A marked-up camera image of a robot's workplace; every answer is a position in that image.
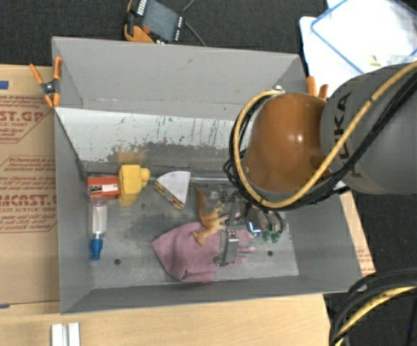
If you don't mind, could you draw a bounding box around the orange toy animal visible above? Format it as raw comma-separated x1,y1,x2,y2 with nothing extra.
192,185,229,247

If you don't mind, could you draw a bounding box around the red-orange small box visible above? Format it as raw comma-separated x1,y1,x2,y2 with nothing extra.
86,174,122,200

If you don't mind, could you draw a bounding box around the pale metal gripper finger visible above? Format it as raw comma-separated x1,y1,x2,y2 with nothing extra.
205,190,228,212
213,229,241,268

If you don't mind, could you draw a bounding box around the clear plastic bottle blue cap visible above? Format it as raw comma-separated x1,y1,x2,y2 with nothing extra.
89,198,109,261

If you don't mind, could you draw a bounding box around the white wedge toy sandwich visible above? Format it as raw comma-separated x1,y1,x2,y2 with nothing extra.
153,170,192,210

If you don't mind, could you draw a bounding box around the yellow plastic block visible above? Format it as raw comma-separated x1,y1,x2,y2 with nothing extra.
117,164,152,208

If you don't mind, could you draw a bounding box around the brown cardboard board red print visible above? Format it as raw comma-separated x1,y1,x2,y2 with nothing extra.
0,62,377,310

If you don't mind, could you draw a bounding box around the grey metal bin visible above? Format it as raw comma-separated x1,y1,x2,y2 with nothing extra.
51,36,364,315

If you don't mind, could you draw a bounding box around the pink cloth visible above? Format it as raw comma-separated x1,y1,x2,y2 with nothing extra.
151,221,256,284

